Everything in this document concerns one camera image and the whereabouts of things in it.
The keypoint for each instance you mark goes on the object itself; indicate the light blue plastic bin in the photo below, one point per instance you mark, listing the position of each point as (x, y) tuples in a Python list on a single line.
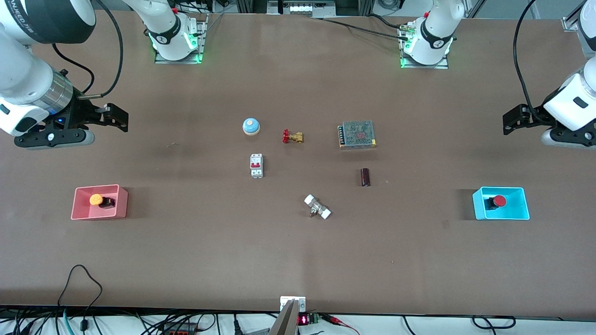
[(514, 209)]

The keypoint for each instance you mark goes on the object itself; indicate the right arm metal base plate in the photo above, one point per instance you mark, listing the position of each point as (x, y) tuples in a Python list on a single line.
[(203, 37)]

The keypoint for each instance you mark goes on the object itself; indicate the yellow push button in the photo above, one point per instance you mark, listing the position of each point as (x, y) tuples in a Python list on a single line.
[(96, 199)]

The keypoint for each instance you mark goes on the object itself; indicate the pink plastic bin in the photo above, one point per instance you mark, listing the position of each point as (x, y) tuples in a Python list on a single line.
[(84, 210)]

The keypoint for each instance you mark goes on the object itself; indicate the blue service bell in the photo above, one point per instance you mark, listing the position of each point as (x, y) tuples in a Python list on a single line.
[(251, 126)]

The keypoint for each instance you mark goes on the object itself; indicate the grey metal bar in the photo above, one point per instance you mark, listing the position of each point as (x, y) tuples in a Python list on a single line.
[(286, 321)]

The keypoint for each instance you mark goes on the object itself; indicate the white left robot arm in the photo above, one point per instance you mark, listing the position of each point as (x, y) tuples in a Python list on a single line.
[(568, 100)]

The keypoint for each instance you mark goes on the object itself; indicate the white circuit breaker red switch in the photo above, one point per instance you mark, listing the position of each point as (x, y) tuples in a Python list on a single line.
[(256, 166)]

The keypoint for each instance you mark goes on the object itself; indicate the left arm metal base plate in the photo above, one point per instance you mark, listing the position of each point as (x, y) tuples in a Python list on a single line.
[(444, 65)]

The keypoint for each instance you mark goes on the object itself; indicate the dark red cylindrical capacitor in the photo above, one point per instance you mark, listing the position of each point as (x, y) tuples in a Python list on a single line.
[(365, 177)]

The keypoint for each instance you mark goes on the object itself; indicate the red digit display module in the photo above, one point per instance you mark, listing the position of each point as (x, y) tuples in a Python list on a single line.
[(303, 319)]

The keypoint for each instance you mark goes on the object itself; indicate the white metal bracket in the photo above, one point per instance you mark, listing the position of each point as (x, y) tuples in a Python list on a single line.
[(285, 301)]

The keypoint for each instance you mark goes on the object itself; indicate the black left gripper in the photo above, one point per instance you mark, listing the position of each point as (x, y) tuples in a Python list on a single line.
[(534, 116)]

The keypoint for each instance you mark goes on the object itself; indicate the metal fitting white end caps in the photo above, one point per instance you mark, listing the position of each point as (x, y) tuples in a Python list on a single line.
[(317, 207)]

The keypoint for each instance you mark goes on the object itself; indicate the red push button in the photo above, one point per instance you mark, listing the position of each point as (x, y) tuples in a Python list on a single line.
[(499, 201)]

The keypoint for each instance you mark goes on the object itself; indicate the metal mesh power supply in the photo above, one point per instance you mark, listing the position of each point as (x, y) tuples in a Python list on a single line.
[(357, 134)]

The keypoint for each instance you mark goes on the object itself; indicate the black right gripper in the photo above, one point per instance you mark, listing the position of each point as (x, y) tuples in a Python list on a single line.
[(80, 114)]

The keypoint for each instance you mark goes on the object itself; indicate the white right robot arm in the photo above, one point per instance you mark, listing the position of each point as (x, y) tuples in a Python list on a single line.
[(18, 70)]

